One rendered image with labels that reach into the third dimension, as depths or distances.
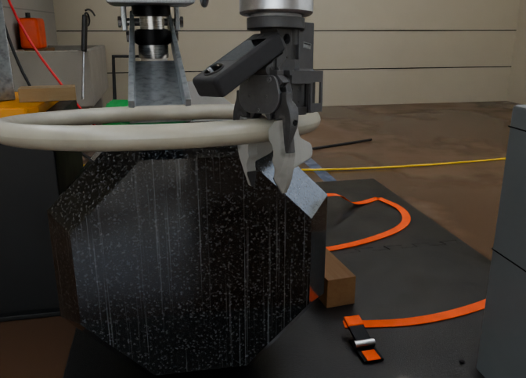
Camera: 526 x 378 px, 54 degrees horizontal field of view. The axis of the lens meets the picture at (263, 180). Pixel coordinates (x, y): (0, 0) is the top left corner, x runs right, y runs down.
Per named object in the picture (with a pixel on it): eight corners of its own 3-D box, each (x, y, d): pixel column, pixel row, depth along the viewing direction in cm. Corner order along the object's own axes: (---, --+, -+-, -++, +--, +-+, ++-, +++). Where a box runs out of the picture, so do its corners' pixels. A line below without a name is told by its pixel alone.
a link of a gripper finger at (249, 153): (277, 181, 71) (289, 117, 68) (246, 187, 67) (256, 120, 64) (262, 173, 73) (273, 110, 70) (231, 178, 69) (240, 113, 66)
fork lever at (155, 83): (119, 27, 158) (117, 10, 155) (181, 27, 162) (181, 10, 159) (111, 124, 101) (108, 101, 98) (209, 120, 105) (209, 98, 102)
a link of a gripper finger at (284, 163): (325, 185, 65) (314, 113, 65) (293, 193, 61) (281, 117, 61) (307, 187, 68) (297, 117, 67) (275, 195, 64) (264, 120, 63)
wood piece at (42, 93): (19, 102, 190) (17, 89, 189) (22, 99, 199) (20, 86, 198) (76, 100, 197) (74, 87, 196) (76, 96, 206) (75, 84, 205)
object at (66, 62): (22, 156, 433) (7, 51, 408) (52, 127, 555) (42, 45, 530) (98, 153, 444) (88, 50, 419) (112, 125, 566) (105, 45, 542)
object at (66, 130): (32, 124, 100) (30, 109, 99) (277, 115, 110) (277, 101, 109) (-71, 163, 53) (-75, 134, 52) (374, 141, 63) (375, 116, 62)
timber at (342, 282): (354, 304, 200) (356, 275, 197) (326, 308, 197) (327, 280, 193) (323, 270, 228) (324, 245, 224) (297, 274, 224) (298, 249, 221)
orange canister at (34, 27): (16, 53, 435) (10, 12, 426) (30, 50, 482) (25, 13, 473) (43, 52, 439) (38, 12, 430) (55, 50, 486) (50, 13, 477)
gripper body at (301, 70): (323, 117, 66) (326, 19, 64) (276, 121, 60) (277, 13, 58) (281, 113, 71) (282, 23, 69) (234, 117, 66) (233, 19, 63)
